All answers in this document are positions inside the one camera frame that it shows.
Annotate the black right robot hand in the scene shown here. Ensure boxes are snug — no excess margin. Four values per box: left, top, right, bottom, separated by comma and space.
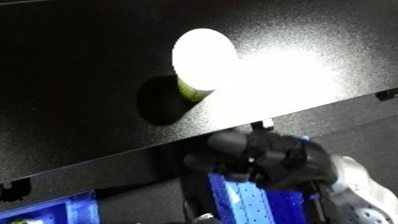
183, 128, 340, 192

